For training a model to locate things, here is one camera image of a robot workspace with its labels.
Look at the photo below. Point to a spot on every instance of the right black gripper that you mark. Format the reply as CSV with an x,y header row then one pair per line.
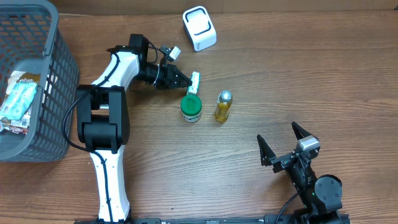
x,y
288,158

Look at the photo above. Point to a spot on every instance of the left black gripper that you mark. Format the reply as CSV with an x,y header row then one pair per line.
x,y
171,81

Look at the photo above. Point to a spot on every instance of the small teal tissue pack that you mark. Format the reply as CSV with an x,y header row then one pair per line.
x,y
193,88

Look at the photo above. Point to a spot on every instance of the green lid jar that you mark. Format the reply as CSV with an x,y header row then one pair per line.
x,y
191,107

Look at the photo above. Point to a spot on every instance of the yellow drink bottle silver cap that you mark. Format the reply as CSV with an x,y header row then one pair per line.
x,y
224,102

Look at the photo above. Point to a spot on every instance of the brown nut pouch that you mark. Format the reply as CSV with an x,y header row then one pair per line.
x,y
20,126

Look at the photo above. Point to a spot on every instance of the mint green snack packet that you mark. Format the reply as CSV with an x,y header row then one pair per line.
x,y
19,101

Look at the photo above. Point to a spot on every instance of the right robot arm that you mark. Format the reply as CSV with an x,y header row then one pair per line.
x,y
317,199

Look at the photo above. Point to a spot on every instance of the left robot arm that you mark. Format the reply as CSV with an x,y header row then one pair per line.
x,y
103,119

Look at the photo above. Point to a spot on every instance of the white barcode scanner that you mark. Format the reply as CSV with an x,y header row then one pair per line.
x,y
199,28

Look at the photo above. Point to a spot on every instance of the grey plastic shopping basket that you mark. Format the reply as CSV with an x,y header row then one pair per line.
x,y
31,42

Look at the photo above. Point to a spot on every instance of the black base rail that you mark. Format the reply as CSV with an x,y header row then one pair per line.
x,y
211,221

